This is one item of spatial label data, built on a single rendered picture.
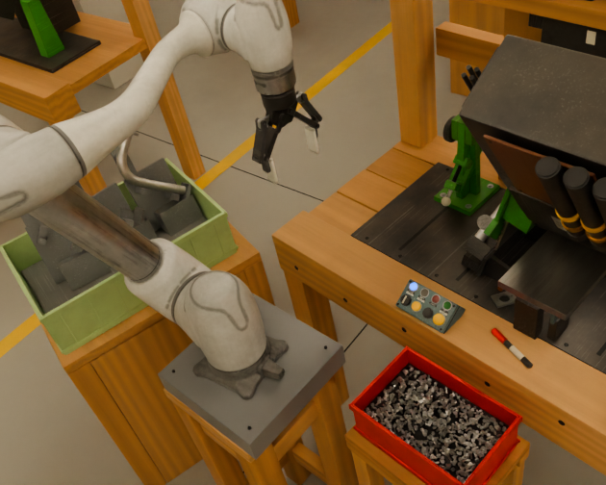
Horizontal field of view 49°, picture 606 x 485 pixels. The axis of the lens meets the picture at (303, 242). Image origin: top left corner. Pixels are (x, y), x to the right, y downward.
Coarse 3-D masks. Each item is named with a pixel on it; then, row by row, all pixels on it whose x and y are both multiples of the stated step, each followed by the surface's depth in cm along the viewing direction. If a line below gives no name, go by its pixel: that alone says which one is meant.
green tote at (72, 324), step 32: (128, 192) 228; (192, 192) 221; (224, 224) 206; (32, 256) 218; (192, 256) 205; (224, 256) 212; (96, 288) 189; (64, 320) 189; (96, 320) 195; (64, 352) 194
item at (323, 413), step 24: (312, 408) 174; (336, 408) 182; (192, 432) 183; (288, 432) 169; (336, 432) 187; (216, 456) 190; (240, 456) 162; (264, 456) 162; (288, 456) 224; (312, 456) 219; (336, 456) 193; (216, 480) 204; (240, 480) 205; (264, 480) 166; (336, 480) 204
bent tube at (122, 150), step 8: (120, 144) 204; (128, 144) 205; (120, 152) 204; (120, 160) 204; (120, 168) 205; (128, 168) 206; (128, 176) 206; (136, 176) 208; (136, 184) 208; (144, 184) 210; (152, 184) 211; (160, 184) 213; (168, 184) 215; (176, 192) 216; (184, 192) 218
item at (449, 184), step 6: (480, 150) 189; (456, 156) 190; (468, 156) 188; (456, 162) 189; (462, 162) 188; (468, 162) 188; (456, 168) 193; (468, 168) 190; (456, 174) 190; (468, 174) 190; (450, 180) 192; (456, 180) 191; (462, 180) 191; (468, 180) 191; (444, 186) 192; (450, 186) 190; (456, 186) 189; (462, 186) 191; (462, 192) 192
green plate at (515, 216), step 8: (504, 200) 154; (512, 200) 154; (504, 208) 156; (512, 208) 155; (496, 216) 159; (504, 216) 159; (512, 216) 157; (520, 216) 155; (520, 224) 156; (528, 224) 154
